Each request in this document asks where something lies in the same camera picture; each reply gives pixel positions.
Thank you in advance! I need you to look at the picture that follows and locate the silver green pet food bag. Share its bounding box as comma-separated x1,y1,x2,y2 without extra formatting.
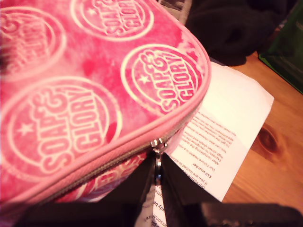
258,0,303,95

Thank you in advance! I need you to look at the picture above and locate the silver metal zipper pull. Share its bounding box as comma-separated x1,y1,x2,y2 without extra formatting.
150,137,169,187

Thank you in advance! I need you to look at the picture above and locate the grey beige garment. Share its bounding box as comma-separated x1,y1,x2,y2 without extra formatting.
157,0,192,15

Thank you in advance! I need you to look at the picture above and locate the pink printed zip bag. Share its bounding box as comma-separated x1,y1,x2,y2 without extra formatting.
0,0,213,227

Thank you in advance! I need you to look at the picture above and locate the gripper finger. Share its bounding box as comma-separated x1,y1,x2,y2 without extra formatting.
99,151,157,207
160,153,221,209

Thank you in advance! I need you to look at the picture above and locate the white printed letter sheet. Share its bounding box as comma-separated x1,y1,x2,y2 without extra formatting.
142,61,275,227

